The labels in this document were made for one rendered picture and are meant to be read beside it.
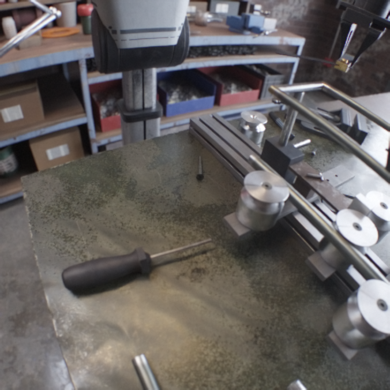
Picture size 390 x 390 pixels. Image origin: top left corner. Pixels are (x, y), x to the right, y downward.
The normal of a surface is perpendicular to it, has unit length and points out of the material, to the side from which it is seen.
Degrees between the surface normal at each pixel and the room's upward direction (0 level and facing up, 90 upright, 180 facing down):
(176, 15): 92
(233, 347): 0
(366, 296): 0
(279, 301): 0
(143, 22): 90
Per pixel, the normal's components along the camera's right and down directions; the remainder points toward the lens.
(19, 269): 0.08, -0.69
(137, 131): 0.41, 0.68
